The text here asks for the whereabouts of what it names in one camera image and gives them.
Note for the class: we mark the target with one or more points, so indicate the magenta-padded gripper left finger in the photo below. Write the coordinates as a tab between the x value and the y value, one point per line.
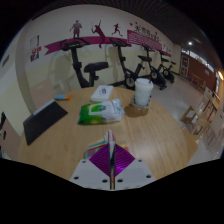
100	166

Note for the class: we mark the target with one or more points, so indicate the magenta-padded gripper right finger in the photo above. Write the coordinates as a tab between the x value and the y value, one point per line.
124	166

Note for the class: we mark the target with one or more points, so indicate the green wet wipes pack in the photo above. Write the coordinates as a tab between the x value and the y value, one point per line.
100	112

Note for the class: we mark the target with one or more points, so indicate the brown tape roll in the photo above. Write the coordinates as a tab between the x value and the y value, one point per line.
136	110

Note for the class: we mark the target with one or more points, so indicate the black rectangular mat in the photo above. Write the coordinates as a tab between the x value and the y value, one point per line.
43	123

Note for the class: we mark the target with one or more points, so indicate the white tissue pack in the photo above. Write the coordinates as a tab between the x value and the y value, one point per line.
101	93

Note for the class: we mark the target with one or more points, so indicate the white paper cup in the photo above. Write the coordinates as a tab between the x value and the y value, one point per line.
143	91

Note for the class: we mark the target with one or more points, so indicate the blue and orange pen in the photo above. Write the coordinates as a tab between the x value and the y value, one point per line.
62	97

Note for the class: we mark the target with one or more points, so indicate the white flat strip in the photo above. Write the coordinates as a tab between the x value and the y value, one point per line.
43	106

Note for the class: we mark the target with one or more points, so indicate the black exercise bike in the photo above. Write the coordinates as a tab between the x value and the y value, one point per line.
169	73
156	75
77	66
128	76

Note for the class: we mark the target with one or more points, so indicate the group of wooden chairs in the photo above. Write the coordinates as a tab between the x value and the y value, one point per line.
205	120

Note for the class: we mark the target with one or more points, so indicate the small ceiling light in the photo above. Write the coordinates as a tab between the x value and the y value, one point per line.
190	43

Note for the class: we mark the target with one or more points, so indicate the purple wall poster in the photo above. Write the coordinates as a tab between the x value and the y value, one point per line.
34	57

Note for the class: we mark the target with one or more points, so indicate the red wall poster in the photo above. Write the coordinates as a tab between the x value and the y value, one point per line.
36	50

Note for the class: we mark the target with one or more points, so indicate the white wall poster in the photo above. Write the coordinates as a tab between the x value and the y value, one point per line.
34	41

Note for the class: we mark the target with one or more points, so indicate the grey wall vent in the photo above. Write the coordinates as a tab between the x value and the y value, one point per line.
5	61

